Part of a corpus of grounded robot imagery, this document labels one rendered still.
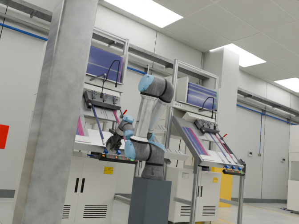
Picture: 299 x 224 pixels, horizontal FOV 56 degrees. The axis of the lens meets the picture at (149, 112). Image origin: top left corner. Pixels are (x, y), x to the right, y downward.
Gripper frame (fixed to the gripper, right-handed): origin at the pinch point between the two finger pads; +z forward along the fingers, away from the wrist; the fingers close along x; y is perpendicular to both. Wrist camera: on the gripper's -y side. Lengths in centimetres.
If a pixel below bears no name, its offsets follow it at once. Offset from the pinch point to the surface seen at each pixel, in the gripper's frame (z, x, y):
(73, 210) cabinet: 61, -5, 13
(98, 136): 1.8, -3.1, -15.5
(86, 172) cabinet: 38.5, 1.3, -9.6
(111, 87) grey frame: -9, 22, -80
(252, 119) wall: 53, 478, -227
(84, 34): -124, -95, 119
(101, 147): 1.5, -4.1, -2.4
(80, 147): 4.3, -19.6, -2.4
